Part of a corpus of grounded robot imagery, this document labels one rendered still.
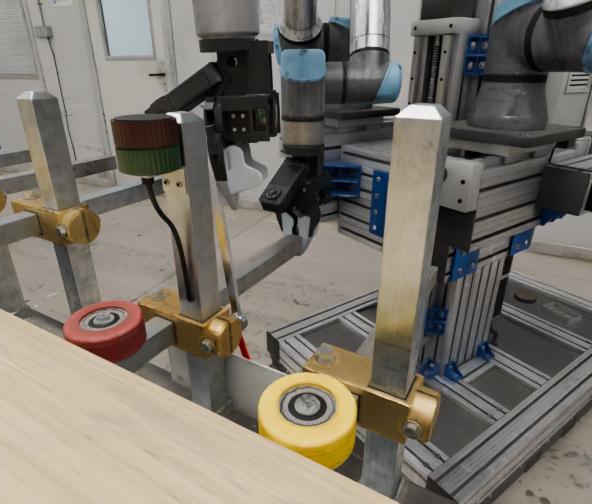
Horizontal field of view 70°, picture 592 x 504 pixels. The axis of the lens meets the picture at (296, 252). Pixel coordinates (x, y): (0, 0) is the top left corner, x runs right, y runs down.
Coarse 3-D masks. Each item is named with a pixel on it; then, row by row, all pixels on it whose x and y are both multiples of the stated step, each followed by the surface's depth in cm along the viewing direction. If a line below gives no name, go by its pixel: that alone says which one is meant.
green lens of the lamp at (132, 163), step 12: (120, 156) 39; (132, 156) 38; (144, 156) 38; (156, 156) 39; (168, 156) 40; (180, 156) 42; (120, 168) 40; (132, 168) 39; (144, 168) 39; (156, 168) 39; (168, 168) 40; (180, 168) 42
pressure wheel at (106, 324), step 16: (96, 304) 48; (112, 304) 48; (128, 304) 48; (80, 320) 45; (96, 320) 45; (112, 320) 45; (128, 320) 45; (64, 336) 43; (80, 336) 42; (96, 336) 42; (112, 336) 43; (128, 336) 44; (144, 336) 47; (96, 352) 43; (112, 352) 43; (128, 352) 44
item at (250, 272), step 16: (288, 240) 78; (256, 256) 71; (272, 256) 71; (288, 256) 76; (240, 272) 66; (256, 272) 68; (224, 288) 61; (240, 288) 65; (224, 304) 62; (160, 320) 53; (160, 336) 52; (144, 352) 50; (160, 352) 52; (128, 368) 48
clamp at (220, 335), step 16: (144, 304) 55; (160, 304) 55; (176, 304) 55; (144, 320) 56; (176, 320) 53; (192, 320) 52; (208, 320) 52; (224, 320) 52; (176, 336) 54; (192, 336) 52; (208, 336) 51; (224, 336) 51; (240, 336) 54; (192, 352) 53; (208, 352) 51; (224, 352) 52
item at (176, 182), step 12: (120, 120) 38; (132, 120) 38; (144, 120) 38; (156, 120) 38; (144, 180) 41; (168, 180) 45; (180, 180) 44; (180, 192) 45; (156, 204) 43; (180, 240) 47; (180, 252) 47; (192, 300) 50
